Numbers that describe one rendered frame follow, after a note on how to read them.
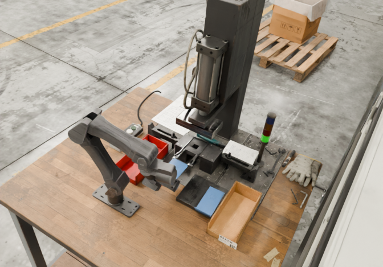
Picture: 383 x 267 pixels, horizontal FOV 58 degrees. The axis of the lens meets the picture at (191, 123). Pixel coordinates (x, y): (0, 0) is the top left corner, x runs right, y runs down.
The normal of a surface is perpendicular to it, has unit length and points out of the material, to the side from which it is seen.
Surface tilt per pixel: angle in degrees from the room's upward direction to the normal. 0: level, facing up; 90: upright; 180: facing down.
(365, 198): 0
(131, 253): 0
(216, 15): 90
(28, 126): 0
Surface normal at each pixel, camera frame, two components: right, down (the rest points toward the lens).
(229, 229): 0.08, -0.76
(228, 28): -0.51, 0.52
